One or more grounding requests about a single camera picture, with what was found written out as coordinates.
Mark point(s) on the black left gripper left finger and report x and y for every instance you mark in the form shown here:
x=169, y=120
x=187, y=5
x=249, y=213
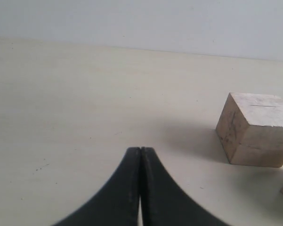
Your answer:
x=117, y=202

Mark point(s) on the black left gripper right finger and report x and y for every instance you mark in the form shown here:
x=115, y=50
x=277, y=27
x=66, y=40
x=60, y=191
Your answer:
x=163, y=202

